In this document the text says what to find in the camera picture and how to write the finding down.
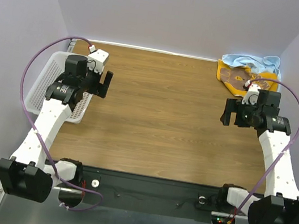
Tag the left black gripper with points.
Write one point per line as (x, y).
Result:
(99, 89)

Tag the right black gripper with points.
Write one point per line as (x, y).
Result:
(232, 105)

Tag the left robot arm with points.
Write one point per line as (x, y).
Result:
(25, 173)

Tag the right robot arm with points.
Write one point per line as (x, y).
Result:
(259, 109)

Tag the light blue towel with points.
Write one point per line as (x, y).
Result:
(258, 65)

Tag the white plastic basket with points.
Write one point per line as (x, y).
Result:
(52, 69)

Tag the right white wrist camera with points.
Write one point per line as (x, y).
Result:
(251, 97)

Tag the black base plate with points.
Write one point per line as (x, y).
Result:
(152, 195)

